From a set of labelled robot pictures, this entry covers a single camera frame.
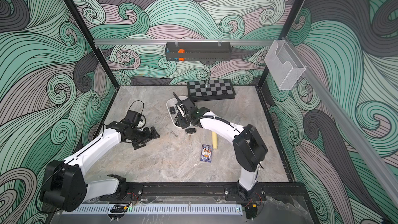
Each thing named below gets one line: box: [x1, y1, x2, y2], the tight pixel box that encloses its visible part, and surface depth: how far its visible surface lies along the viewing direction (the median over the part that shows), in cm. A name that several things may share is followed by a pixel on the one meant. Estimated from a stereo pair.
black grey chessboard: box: [187, 78, 236, 102], surface depth 116 cm
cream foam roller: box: [211, 131, 218, 150], surface depth 91 cm
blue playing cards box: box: [200, 144, 213, 163], surface depth 86 cm
